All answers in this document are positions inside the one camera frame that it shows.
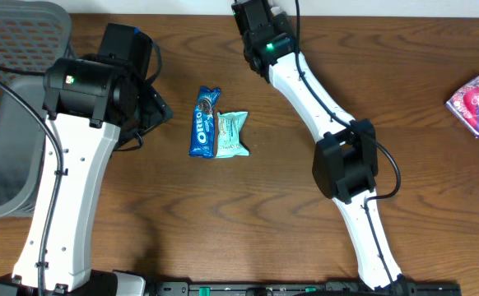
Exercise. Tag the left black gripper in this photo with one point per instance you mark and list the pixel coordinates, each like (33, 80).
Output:
(157, 110)

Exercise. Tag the blue Oreo cookie pack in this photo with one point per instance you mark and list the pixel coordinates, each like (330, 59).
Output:
(203, 127)

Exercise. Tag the teal wet wipes pack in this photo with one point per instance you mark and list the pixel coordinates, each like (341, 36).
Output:
(229, 128)

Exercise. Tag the red purple snack packet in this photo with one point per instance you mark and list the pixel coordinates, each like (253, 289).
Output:
(464, 105)

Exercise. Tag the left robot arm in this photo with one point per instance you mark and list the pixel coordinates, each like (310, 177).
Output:
(95, 106)

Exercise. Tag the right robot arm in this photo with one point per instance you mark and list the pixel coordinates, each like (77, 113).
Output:
(346, 150)

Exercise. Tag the grey plastic mesh basket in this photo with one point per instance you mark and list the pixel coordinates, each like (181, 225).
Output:
(33, 35)

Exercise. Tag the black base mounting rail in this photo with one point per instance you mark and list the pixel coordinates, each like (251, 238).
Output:
(175, 288)

